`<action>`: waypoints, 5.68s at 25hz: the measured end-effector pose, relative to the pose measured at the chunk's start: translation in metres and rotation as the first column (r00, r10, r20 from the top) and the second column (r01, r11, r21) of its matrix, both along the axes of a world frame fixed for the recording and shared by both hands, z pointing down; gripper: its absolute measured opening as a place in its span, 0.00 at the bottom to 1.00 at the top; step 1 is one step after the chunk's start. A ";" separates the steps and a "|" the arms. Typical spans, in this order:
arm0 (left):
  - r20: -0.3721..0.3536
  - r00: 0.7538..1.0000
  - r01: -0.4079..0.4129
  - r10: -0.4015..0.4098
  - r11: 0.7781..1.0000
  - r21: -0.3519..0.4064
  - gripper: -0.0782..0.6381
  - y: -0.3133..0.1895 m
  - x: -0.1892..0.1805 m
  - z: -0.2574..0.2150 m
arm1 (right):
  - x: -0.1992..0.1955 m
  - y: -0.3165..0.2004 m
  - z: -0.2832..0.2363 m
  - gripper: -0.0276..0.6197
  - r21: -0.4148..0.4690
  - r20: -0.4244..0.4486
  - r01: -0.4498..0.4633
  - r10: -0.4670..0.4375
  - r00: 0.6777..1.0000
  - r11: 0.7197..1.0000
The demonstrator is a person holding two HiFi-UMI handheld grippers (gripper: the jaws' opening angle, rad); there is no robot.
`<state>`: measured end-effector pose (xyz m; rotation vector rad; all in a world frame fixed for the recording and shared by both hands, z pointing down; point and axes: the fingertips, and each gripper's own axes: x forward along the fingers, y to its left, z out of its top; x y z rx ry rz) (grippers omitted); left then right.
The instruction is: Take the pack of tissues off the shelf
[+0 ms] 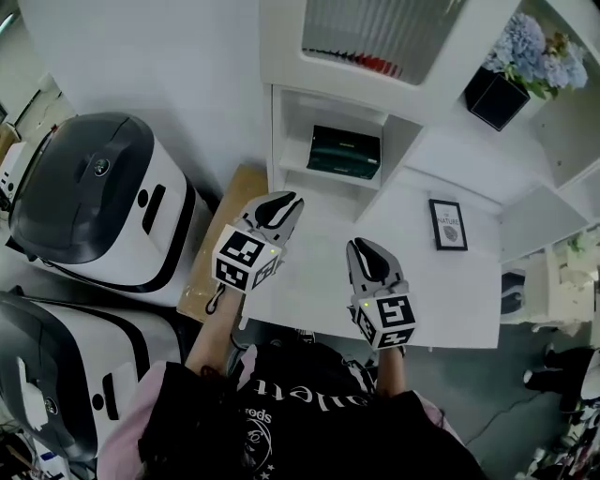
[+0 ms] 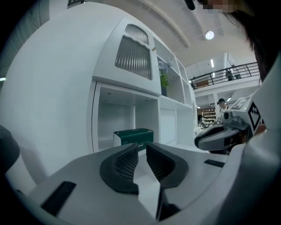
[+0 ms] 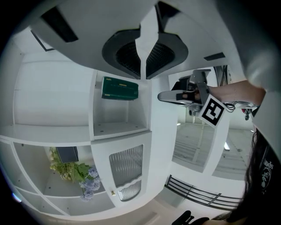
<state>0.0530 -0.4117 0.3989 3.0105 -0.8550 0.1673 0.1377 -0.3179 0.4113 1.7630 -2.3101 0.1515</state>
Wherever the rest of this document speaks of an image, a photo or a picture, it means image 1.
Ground dark green pack of tissues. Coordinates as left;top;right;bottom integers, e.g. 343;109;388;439
306;124;383;181

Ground person's left forearm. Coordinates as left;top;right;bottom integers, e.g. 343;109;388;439
184;285;249;379

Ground black floor cable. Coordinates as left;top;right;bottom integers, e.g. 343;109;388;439
462;392;543;447

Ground blue hydrangea flowers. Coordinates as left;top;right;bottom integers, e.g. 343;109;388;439
481;12;590;100

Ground black gripper wrist strap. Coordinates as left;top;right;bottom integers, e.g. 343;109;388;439
204;282;227;316

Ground person's right forearm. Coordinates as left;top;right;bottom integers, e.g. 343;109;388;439
374;345;407;398

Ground brown cardboard sheet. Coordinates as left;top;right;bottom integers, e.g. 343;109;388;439
176;163;270;325

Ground black framed leaf picture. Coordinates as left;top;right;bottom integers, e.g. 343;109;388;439
427;198;470;252

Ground black and pink printed shirt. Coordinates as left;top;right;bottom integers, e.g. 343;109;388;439
96;341;488;480

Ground ribbed glass panel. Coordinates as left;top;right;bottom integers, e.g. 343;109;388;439
301;0;463;86

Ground white flower bunch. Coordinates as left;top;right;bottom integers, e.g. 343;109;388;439
561;230;600;266

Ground white and black robot machine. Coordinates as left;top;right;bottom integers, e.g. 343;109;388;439
6;112;211;295
0;290;183;464

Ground black square flower pot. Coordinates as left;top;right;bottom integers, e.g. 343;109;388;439
463;65;532;133

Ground small white box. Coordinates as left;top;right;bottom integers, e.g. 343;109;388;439
0;140;30;194

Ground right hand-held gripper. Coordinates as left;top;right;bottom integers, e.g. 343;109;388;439
345;236;418;352

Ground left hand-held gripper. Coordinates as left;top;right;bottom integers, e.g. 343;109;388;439
211;190;306;294

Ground white shelf unit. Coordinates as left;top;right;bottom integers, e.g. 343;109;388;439
239;0;600;351

